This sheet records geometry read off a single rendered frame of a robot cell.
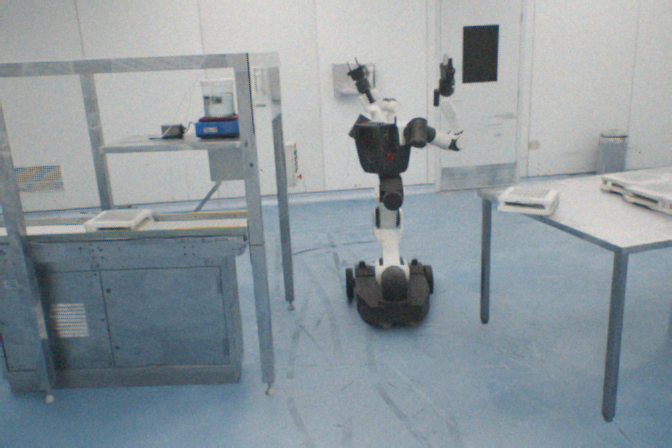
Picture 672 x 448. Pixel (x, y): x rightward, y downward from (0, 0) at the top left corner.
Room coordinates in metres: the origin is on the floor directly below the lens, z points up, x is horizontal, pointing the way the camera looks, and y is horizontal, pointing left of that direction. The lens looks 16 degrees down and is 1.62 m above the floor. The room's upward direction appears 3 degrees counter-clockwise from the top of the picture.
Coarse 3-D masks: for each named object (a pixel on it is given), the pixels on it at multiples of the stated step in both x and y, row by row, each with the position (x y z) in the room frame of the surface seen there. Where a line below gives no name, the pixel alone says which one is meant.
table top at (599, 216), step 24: (480, 192) 3.22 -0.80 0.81; (504, 192) 3.17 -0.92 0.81; (576, 192) 3.09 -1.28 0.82; (600, 192) 3.06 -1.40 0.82; (528, 216) 2.78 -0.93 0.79; (552, 216) 2.66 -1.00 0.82; (576, 216) 2.64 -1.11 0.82; (600, 216) 2.62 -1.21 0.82; (624, 216) 2.61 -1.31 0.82; (648, 216) 2.59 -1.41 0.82; (600, 240) 2.31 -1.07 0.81; (624, 240) 2.28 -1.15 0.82; (648, 240) 2.26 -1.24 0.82
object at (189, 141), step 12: (108, 144) 2.65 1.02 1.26; (120, 144) 2.63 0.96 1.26; (132, 144) 2.61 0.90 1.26; (144, 144) 2.59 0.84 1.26; (156, 144) 2.58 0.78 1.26; (168, 144) 2.56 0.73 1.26; (180, 144) 2.56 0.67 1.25; (192, 144) 2.56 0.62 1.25; (204, 144) 2.55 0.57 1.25; (216, 144) 2.55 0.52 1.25; (228, 144) 2.55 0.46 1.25; (240, 144) 2.55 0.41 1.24
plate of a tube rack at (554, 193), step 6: (510, 186) 2.99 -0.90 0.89; (510, 192) 2.88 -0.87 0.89; (552, 192) 2.83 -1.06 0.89; (558, 192) 2.85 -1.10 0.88; (504, 198) 2.78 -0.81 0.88; (510, 198) 2.76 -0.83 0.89; (516, 198) 2.75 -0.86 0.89; (522, 198) 2.75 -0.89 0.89; (528, 198) 2.74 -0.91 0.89; (540, 198) 2.74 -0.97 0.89; (546, 198) 2.72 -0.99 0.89; (552, 198) 2.72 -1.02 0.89; (540, 204) 2.69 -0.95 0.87; (546, 204) 2.68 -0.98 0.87
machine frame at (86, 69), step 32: (0, 64) 2.59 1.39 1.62; (32, 64) 2.58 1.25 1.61; (64, 64) 2.58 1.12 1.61; (96, 64) 2.57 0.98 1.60; (128, 64) 2.57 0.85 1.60; (160, 64) 2.56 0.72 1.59; (192, 64) 2.56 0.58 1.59; (224, 64) 2.55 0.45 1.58; (96, 96) 3.60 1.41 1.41; (0, 128) 2.60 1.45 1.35; (96, 128) 3.56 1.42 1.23; (0, 160) 2.59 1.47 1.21; (96, 160) 3.56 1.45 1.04; (256, 160) 2.56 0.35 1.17; (0, 192) 2.59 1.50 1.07; (256, 192) 2.55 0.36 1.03; (256, 224) 2.55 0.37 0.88; (288, 224) 3.52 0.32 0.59; (256, 256) 2.55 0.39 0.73; (288, 256) 3.52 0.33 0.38; (32, 288) 2.60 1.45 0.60; (256, 288) 2.55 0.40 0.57; (288, 288) 3.52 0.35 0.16; (32, 320) 2.59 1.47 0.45; (32, 352) 2.59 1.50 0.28
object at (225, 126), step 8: (200, 120) 2.70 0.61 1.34; (208, 120) 2.70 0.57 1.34; (216, 120) 2.70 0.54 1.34; (224, 120) 2.70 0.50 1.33; (232, 120) 2.71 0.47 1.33; (200, 128) 2.69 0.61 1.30; (208, 128) 2.69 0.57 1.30; (216, 128) 2.69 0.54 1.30; (224, 128) 2.69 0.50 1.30; (232, 128) 2.68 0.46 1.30; (200, 136) 2.69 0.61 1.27; (208, 136) 2.69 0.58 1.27; (216, 136) 2.69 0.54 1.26; (232, 136) 2.70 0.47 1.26
